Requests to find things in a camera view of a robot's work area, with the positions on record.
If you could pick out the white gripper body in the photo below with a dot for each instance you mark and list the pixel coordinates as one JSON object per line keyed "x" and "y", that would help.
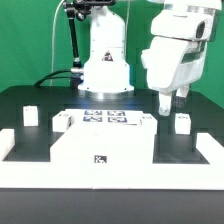
{"x": 173, "y": 63}

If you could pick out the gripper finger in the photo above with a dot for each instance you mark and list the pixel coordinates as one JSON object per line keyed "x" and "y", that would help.
{"x": 165, "y": 104}
{"x": 180, "y": 96}

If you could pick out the white square table top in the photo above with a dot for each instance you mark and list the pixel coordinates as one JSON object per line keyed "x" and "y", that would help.
{"x": 91, "y": 143}

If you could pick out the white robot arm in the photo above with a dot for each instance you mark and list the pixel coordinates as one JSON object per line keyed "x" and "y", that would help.
{"x": 106, "y": 73}

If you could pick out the white marker tag sheet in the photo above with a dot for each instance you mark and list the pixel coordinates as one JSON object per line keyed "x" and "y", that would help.
{"x": 99, "y": 116}

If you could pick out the white U-shaped fence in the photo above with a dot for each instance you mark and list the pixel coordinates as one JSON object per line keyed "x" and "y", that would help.
{"x": 137, "y": 175}

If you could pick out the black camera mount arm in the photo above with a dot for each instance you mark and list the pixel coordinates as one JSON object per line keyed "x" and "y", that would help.
{"x": 80, "y": 9}

